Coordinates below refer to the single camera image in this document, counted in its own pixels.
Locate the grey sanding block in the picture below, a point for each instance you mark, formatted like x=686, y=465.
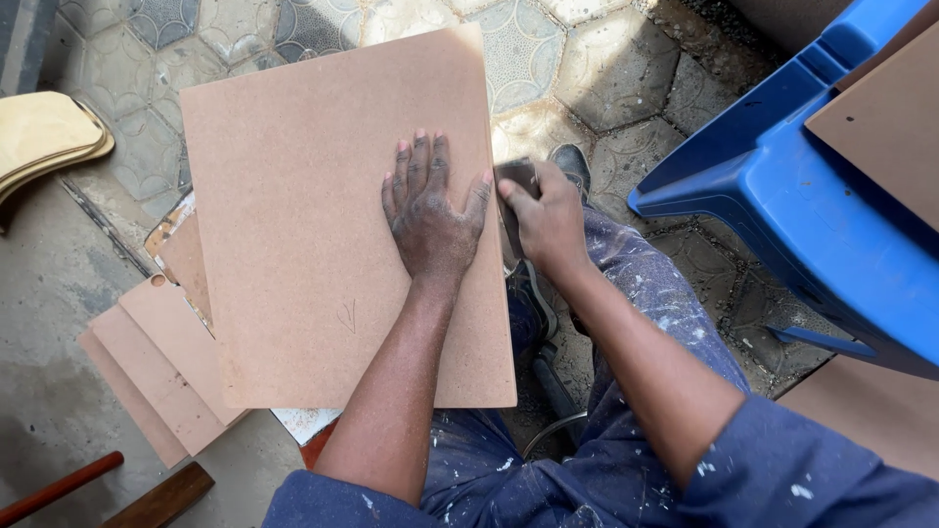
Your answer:
x=517, y=202

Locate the person's blue paint-spattered overalls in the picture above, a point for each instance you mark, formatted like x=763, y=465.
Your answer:
x=623, y=440

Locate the brown fibreboard panel with dots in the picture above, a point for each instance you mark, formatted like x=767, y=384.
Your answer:
x=880, y=125

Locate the curved pale plywood pieces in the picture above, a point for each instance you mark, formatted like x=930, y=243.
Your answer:
x=44, y=143

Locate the brown fibreboard panel with hole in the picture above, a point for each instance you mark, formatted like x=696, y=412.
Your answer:
x=183, y=352

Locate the small brown fibreboard panel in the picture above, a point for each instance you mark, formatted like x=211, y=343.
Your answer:
x=128, y=400
x=158, y=389

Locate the blue plastic chair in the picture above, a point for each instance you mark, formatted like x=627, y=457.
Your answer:
x=821, y=198

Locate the white paint-stained board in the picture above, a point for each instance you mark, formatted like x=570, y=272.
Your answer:
x=308, y=424

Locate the plain brown fibreboard panel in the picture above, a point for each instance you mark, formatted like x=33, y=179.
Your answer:
x=873, y=411

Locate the person's left hand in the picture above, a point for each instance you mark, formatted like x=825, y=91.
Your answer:
x=431, y=220

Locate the dark brown wooden piece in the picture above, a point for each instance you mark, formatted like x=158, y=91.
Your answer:
x=161, y=499

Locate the large brown fibreboard panel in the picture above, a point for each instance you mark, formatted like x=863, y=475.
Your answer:
x=334, y=220

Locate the person's right hand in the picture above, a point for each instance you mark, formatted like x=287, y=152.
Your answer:
x=546, y=220

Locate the grey shoe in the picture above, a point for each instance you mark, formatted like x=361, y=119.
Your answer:
x=529, y=301
x=574, y=167

